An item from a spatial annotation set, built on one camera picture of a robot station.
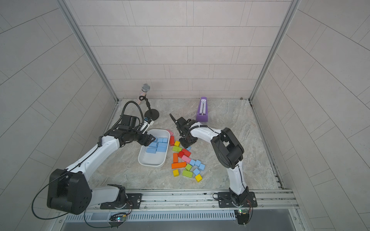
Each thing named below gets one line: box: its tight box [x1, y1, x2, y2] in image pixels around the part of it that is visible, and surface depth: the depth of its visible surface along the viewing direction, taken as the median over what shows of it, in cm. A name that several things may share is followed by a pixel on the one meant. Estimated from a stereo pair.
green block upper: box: [171, 145, 183, 153], surface depth 91 cm
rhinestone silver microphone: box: [139, 83, 151, 96], surface depth 87 cm
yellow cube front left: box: [172, 168, 180, 178], surface depth 80 cm
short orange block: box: [172, 152, 178, 164], surface depth 88 cm
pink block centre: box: [181, 154, 192, 164], surface depth 87 cm
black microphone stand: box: [138, 95, 160, 121], surface depth 107 cm
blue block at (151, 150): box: [145, 147, 157, 154], surface depth 89 cm
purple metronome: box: [196, 96, 209, 123], surface depth 98 cm
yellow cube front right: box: [195, 174, 203, 183], surface depth 79 cm
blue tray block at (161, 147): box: [156, 144, 168, 153], surface depth 90 cm
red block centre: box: [177, 148, 192, 159], surface depth 88 cm
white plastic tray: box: [137, 128, 171, 167], surface depth 87 cm
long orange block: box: [171, 161, 186, 169], surface depth 84 cm
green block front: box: [182, 169, 194, 179], surface depth 81 cm
